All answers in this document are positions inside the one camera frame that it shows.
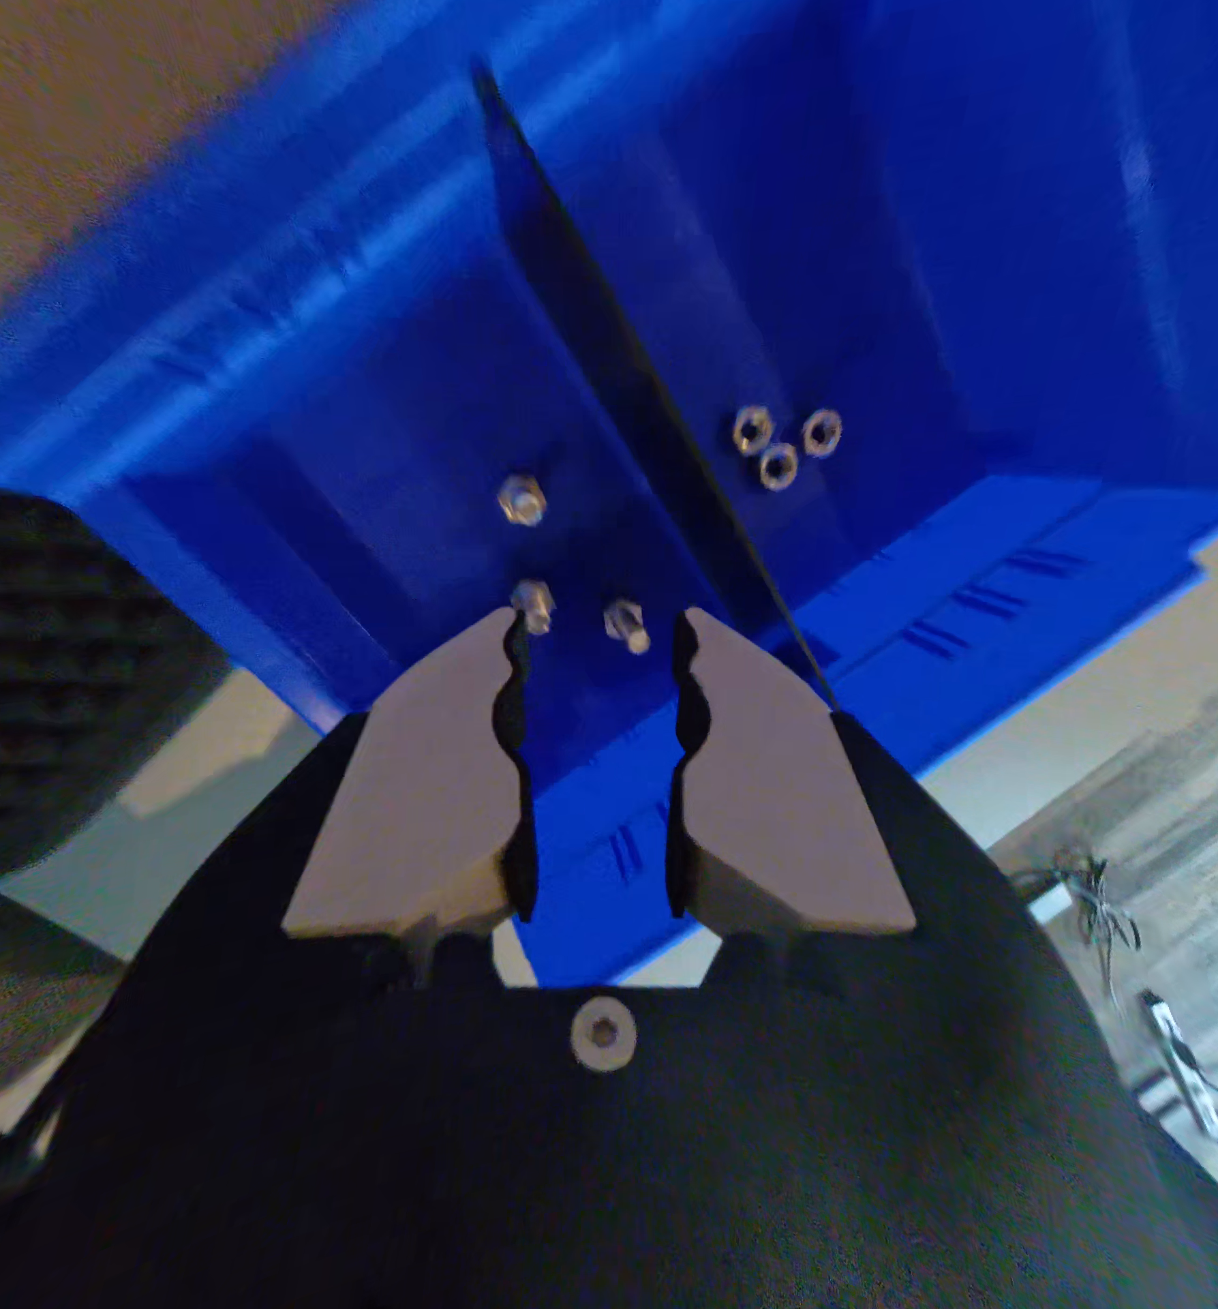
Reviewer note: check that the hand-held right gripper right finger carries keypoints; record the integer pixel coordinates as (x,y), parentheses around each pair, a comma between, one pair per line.
(793,808)

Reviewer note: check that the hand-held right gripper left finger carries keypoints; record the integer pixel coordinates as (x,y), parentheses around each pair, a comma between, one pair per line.
(415,808)

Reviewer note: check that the steel hex nut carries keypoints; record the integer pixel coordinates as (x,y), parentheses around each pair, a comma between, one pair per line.
(807,438)
(764,473)
(737,435)

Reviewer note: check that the blue divided plastic bin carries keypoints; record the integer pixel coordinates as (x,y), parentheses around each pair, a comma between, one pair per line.
(364,408)

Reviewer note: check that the black textured pad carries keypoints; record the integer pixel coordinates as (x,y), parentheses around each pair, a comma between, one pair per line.
(57,665)

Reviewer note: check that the black bin divider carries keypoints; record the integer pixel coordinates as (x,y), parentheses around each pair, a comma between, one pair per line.
(610,337)

